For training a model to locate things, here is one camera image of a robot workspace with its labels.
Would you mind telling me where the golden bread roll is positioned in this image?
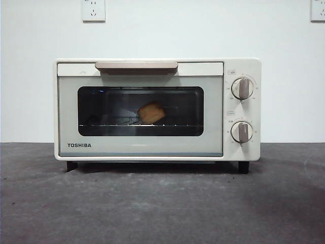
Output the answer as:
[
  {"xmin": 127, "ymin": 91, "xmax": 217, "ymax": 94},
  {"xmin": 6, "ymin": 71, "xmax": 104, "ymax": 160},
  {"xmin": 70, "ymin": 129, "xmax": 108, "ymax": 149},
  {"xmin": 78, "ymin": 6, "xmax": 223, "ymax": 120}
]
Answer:
[{"xmin": 137, "ymin": 101, "xmax": 166, "ymax": 125}]

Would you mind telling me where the glass oven door with handle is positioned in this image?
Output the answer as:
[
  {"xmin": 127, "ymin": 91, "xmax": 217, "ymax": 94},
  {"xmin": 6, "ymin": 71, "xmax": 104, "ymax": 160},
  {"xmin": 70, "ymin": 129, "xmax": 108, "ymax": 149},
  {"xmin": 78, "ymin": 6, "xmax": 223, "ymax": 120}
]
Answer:
[{"xmin": 57, "ymin": 62, "xmax": 224, "ymax": 158}]

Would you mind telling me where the cream oven knob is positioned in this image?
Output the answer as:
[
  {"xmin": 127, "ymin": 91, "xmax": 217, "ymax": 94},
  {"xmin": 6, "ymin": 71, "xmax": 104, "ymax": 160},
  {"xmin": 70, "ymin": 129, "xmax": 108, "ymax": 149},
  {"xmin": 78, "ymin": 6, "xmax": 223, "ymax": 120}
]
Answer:
[
  {"xmin": 231, "ymin": 77, "xmax": 255, "ymax": 100},
  {"xmin": 230, "ymin": 120, "xmax": 253, "ymax": 143}
]

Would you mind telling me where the cream Toshiba toaster oven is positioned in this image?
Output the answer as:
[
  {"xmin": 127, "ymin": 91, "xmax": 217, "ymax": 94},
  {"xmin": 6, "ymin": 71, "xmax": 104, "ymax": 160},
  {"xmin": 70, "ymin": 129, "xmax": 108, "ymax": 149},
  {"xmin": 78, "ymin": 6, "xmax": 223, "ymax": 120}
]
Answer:
[{"xmin": 53, "ymin": 57, "xmax": 262, "ymax": 174}]

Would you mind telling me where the metal wire oven rack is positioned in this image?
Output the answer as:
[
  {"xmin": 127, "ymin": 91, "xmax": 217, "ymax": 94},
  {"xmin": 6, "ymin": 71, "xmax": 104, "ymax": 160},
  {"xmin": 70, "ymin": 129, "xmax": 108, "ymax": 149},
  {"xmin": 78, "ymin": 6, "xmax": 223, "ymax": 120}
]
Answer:
[{"xmin": 78, "ymin": 116, "xmax": 204, "ymax": 128}]

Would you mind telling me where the white wall socket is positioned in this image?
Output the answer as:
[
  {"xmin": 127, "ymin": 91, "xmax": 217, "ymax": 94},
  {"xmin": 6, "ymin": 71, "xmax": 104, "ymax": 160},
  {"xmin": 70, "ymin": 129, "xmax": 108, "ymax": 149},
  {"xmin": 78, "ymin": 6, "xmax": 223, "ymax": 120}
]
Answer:
[
  {"xmin": 310, "ymin": 0, "xmax": 325, "ymax": 22},
  {"xmin": 81, "ymin": 0, "xmax": 106, "ymax": 22}
]

